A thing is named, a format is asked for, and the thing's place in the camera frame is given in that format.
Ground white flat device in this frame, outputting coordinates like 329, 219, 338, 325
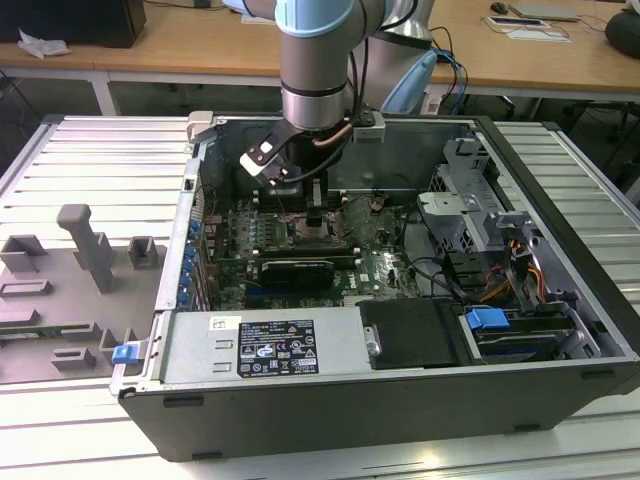
487, 15, 546, 34

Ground white wrist camera black face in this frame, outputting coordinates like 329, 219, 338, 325
238, 134, 290, 187

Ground small grey wrist camera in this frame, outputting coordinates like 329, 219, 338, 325
352, 109, 386, 144

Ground grey laptop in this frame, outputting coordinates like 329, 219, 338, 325
507, 0, 581, 22

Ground crumpled white paper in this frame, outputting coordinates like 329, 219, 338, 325
17, 27, 71, 57

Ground brown braided cable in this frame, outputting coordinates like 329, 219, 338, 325
312, 123, 355, 150

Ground black round bag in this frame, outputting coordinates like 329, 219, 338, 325
604, 9, 640, 56

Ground open black PC case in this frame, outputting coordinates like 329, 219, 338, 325
108, 110, 640, 464

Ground wooden desk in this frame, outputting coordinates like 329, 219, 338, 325
0, 0, 640, 104

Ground silver power supply with label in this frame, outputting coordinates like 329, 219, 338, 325
159, 305, 374, 386

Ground grey metal bay bracket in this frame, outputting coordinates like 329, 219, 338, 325
492, 212, 601, 359

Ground pale blue teach pendant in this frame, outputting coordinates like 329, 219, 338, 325
382, 49, 437, 114

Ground white paper sheet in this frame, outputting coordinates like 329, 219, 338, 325
509, 27, 572, 45

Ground grey case handle latch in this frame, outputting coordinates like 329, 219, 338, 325
186, 111, 215, 144

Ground blue cable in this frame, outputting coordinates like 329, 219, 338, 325
433, 47, 469, 116

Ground CPU socket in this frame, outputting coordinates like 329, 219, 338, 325
283, 213, 335, 247

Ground orange and yellow wires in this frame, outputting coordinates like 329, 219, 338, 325
482, 264, 544, 306

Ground black graphics card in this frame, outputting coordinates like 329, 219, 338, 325
259, 258, 335, 290

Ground black cable in case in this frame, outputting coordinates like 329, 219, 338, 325
399, 204, 471, 306

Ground grey parts rack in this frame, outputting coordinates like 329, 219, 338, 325
0, 203, 169, 385

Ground grey metal drive cage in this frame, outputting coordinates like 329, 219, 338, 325
414, 137, 501, 254

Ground black box on desk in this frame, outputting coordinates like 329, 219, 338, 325
0, 0, 147, 49

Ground black plastic drive shroud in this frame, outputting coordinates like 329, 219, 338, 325
358, 297, 474, 371

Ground green motherboard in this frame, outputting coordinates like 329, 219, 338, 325
207, 192, 426, 309

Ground metal socket cover frame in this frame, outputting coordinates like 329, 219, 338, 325
330, 198, 374, 239

